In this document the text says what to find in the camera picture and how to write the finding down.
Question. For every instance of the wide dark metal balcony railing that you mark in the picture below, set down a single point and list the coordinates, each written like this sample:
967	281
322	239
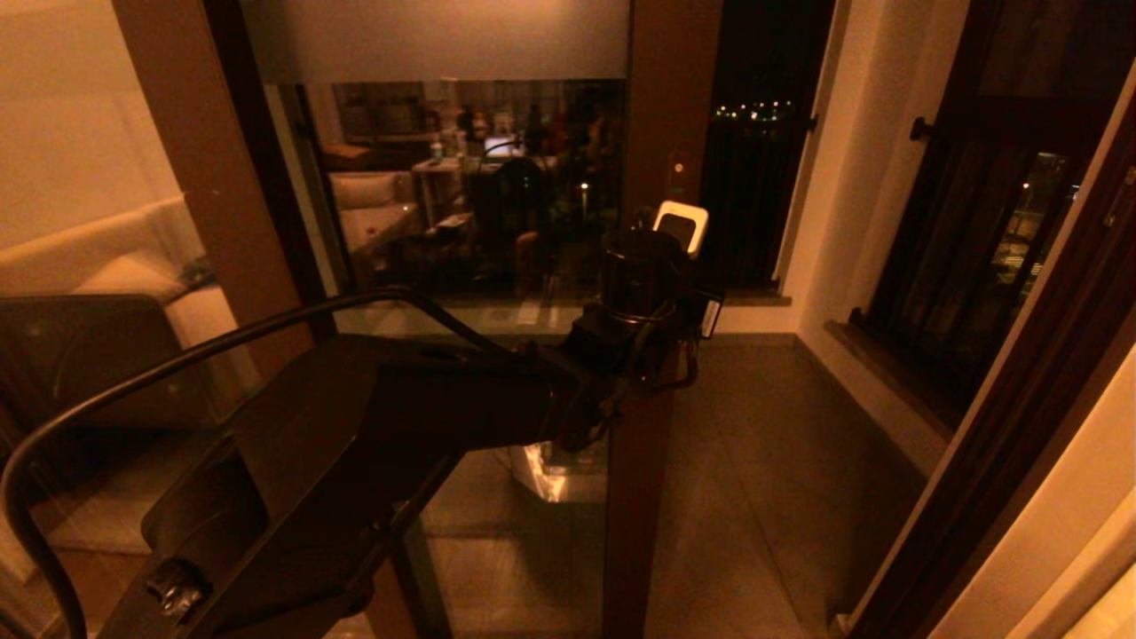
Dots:
754	204

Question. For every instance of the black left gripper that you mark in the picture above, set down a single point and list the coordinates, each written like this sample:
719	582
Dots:
639	351

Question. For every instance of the dark brown door jamb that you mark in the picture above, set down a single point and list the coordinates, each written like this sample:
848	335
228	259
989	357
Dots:
1003	461

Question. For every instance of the brown-framed fixed glass panel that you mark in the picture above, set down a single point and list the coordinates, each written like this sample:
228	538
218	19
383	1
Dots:
222	177

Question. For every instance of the long stone railing sill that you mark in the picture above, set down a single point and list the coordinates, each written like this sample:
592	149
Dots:
754	299

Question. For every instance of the short stone side sill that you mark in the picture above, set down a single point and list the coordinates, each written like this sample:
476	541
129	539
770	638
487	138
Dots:
887	373

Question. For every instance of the narrow dark metal side railing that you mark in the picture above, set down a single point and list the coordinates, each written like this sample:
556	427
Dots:
958	266

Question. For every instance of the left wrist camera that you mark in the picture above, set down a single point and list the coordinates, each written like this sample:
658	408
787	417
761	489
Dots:
682	226

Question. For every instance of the brown-framed sliding glass door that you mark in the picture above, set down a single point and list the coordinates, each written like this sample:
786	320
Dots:
639	497

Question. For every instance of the left wrist silver cylinder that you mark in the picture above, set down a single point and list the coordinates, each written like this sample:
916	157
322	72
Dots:
641	271

